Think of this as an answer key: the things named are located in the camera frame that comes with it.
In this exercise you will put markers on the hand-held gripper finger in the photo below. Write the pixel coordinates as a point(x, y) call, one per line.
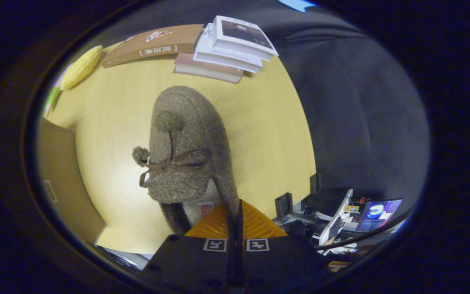
point(240, 237)
point(231, 232)

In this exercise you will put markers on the brown fuzzy shoe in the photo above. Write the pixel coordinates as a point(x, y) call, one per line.
point(186, 118)

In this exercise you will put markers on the beige fabric storage box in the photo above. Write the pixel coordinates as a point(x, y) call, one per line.
point(63, 171)

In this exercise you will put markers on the black table clamp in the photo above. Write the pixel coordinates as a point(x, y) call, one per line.
point(314, 183)
point(284, 204)

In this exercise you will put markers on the white device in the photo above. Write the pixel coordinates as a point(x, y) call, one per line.
point(335, 222)

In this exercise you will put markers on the colourful lit screen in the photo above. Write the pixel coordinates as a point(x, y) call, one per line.
point(377, 212)

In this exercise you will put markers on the pale pink book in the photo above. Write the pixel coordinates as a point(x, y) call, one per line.
point(206, 70)

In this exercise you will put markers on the plain white book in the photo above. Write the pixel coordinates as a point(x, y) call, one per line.
point(218, 57)

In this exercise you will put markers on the brown book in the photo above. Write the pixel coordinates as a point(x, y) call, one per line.
point(153, 45)

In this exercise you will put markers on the green and pink plush toy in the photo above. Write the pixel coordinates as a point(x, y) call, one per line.
point(51, 100)

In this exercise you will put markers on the yellow plush toy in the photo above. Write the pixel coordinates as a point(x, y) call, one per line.
point(80, 67)

